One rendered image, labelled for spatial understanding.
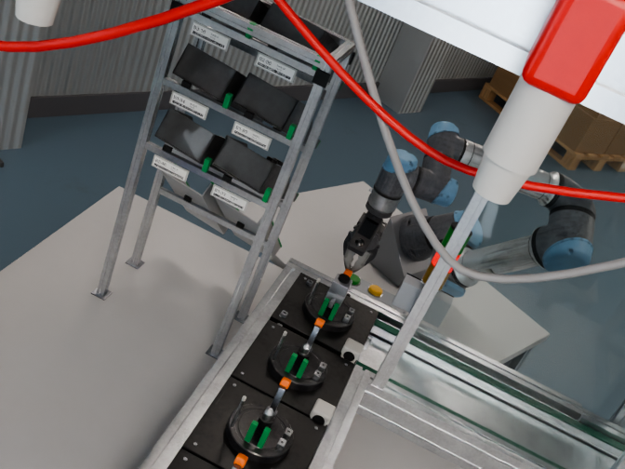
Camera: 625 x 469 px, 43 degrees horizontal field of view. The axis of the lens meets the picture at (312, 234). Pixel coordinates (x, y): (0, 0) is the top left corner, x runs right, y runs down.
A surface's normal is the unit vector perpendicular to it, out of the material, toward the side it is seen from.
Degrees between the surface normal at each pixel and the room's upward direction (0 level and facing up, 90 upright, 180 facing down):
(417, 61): 90
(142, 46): 90
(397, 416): 90
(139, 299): 0
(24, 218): 0
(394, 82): 90
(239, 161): 65
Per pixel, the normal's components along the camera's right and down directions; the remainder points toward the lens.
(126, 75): 0.65, 0.59
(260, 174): -0.26, -0.04
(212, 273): 0.34, -0.79
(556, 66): -0.30, 0.42
